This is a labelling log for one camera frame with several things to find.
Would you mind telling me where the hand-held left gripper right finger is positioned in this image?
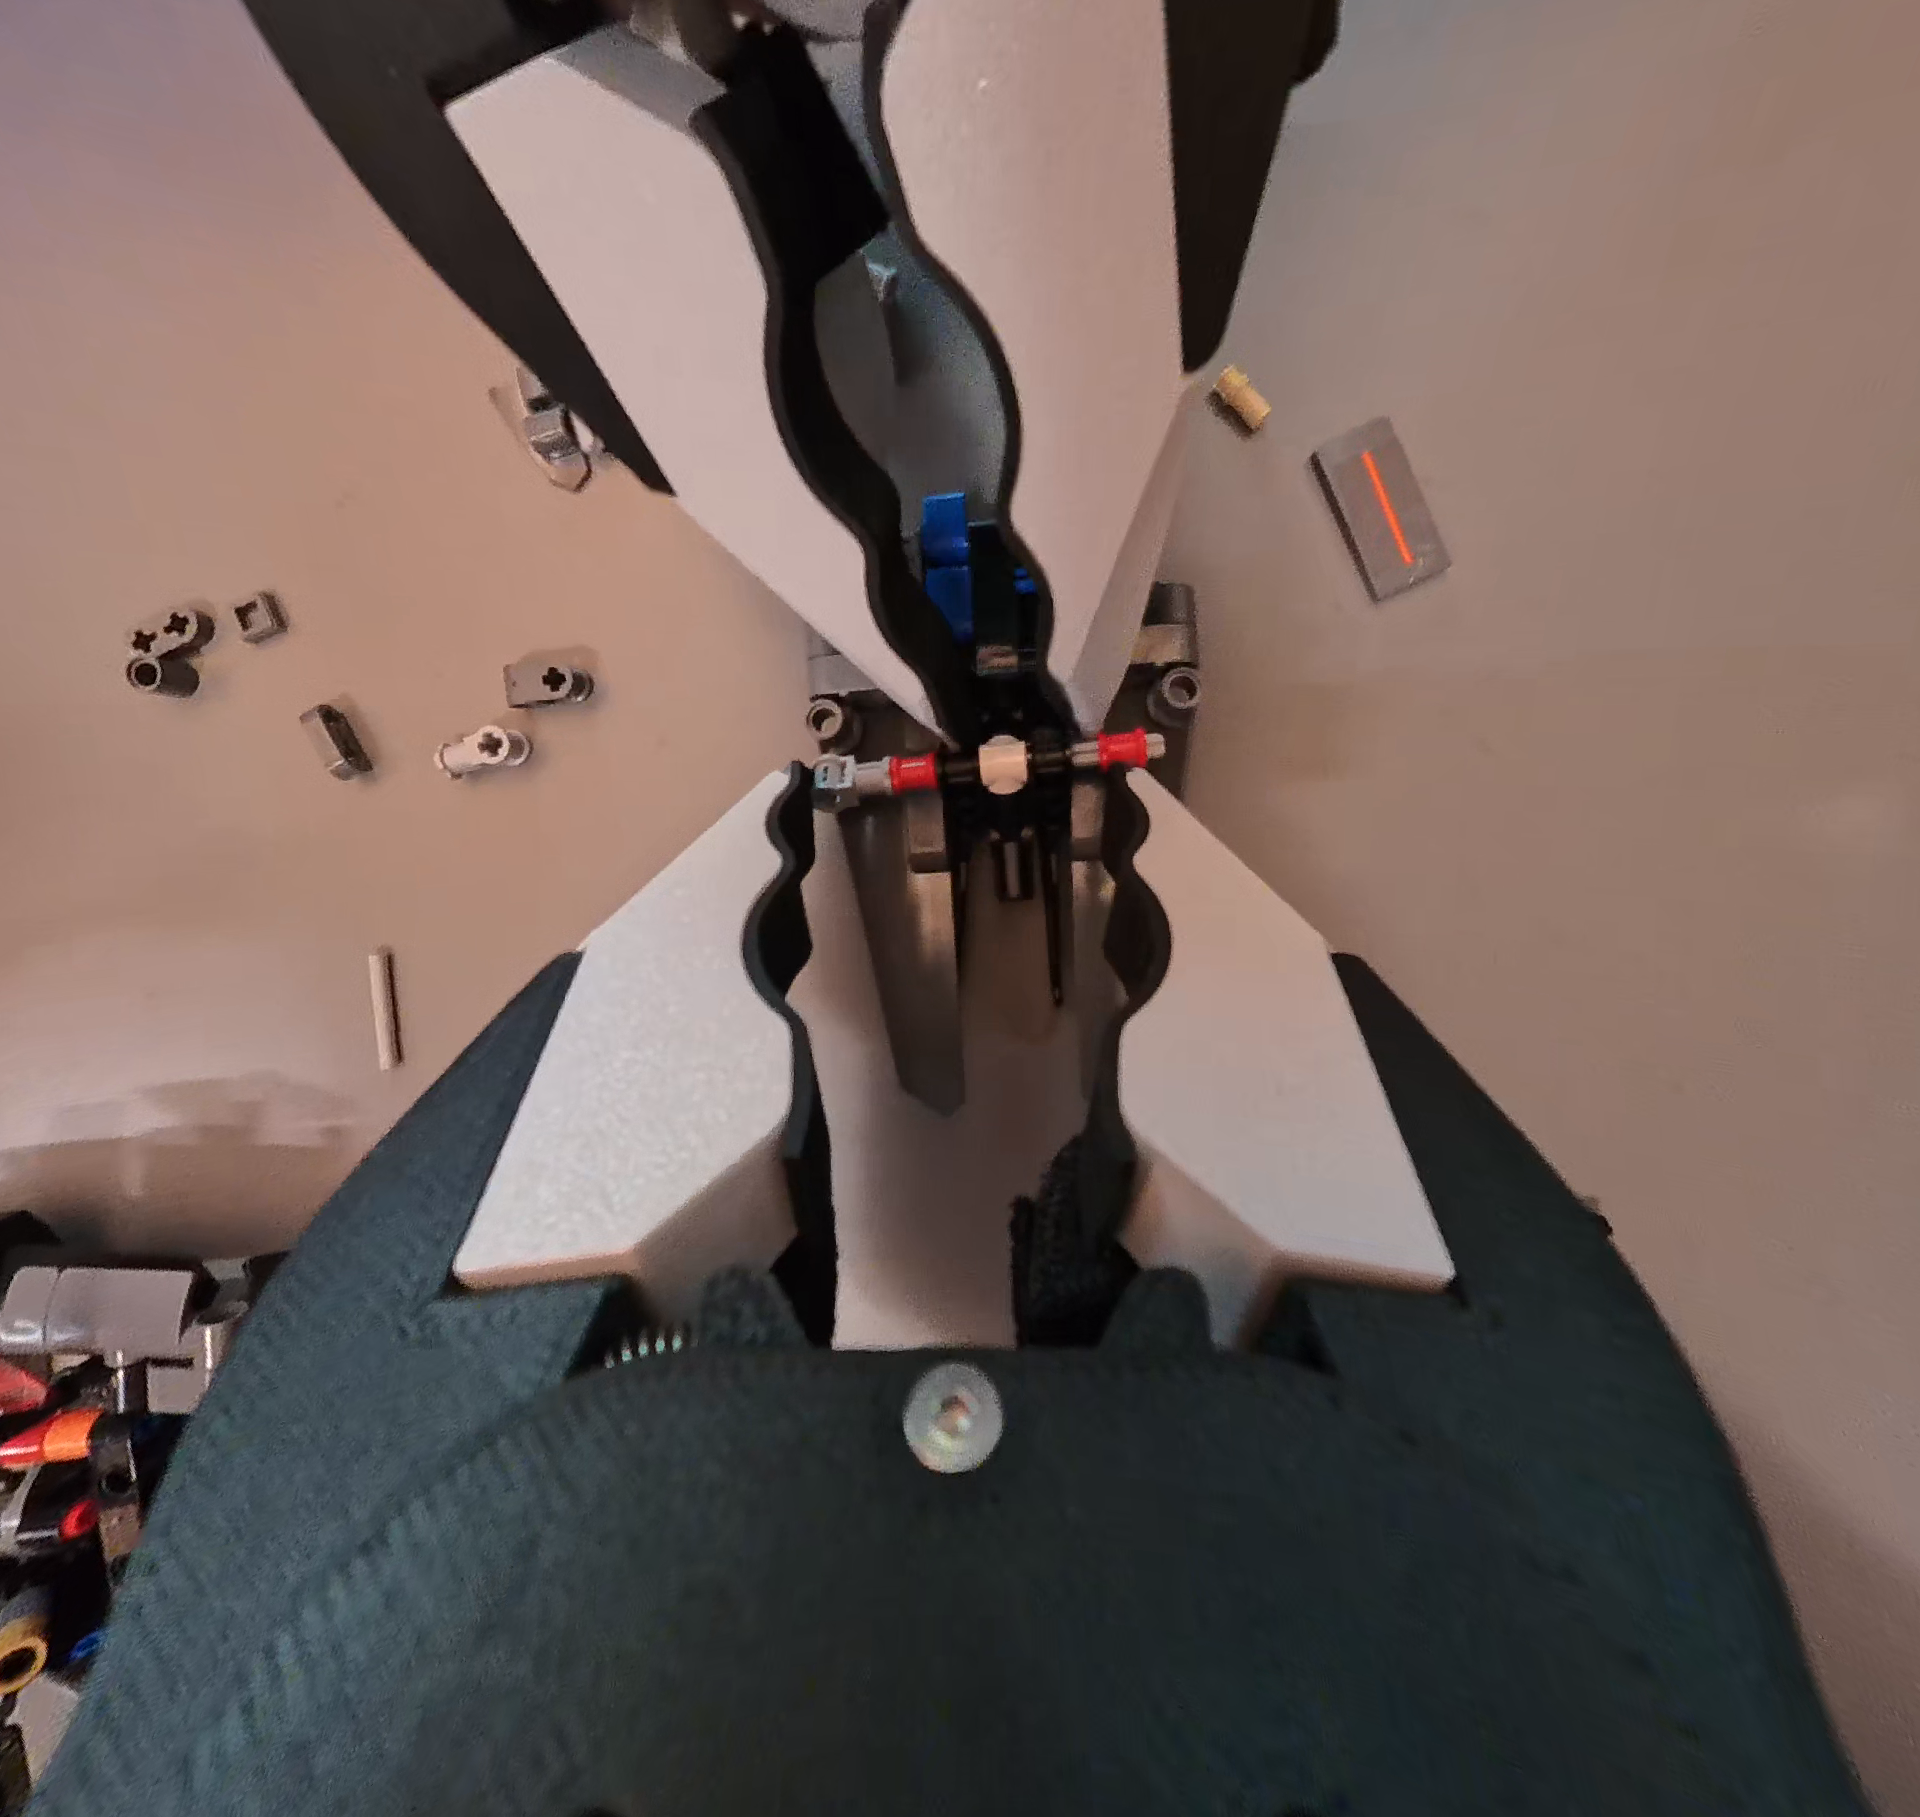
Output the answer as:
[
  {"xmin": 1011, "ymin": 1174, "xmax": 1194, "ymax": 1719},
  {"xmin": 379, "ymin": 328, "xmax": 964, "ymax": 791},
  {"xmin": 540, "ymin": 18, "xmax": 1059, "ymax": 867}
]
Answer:
[{"xmin": 1103, "ymin": 765, "xmax": 1457, "ymax": 1349}]

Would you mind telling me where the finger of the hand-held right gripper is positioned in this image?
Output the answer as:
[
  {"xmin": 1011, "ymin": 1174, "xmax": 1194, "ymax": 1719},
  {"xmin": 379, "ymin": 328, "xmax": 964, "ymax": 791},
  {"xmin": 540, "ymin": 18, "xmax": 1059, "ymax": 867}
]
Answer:
[
  {"xmin": 441, "ymin": 25, "xmax": 987, "ymax": 744},
  {"xmin": 873, "ymin": 0, "xmax": 1189, "ymax": 698}
]

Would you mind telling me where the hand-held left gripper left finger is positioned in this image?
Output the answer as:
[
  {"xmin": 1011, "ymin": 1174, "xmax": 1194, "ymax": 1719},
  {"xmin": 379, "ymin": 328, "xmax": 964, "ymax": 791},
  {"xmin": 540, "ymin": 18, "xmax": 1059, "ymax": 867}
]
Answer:
[{"xmin": 450, "ymin": 770, "xmax": 839, "ymax": 1342}]

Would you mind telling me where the grey winged brick assembly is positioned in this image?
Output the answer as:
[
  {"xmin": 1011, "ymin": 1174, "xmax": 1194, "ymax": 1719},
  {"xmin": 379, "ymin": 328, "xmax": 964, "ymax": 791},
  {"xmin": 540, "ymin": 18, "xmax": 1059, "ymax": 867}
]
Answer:
[{"xmin": 795, "ymin": 489, "xmax": 1206, "ymax": 1118}]

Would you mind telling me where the grey tile with orange stripe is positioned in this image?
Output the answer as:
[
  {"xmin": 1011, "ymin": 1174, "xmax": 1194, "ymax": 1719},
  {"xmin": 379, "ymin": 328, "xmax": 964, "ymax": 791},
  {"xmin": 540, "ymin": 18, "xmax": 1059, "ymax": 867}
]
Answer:
[{"xmin": 1308, "ymin": 415, "xmax": 1457, "ymax": 605}]

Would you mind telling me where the dark grey double connector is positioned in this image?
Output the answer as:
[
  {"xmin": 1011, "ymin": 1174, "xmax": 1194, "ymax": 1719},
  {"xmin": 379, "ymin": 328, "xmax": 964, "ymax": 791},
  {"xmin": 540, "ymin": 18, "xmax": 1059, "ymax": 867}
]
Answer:
[{"xmin": 123, "ymin": 602, "xmax": 215, "ymax": 700}]

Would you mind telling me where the toy brick car chassis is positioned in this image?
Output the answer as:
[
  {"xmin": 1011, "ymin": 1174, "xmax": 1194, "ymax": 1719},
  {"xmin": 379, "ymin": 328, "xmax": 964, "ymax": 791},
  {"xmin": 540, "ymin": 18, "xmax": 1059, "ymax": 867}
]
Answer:
[{"xmin": 0, "ymin": 1210, "xmax": 294, "ymax": 1699}]

